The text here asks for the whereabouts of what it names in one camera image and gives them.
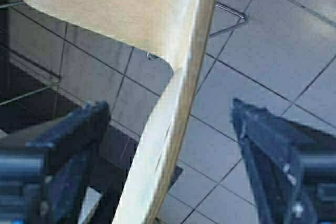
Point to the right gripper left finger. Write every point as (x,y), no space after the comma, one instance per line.
(71,145)

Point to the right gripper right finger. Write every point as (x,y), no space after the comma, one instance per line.
(275,171)

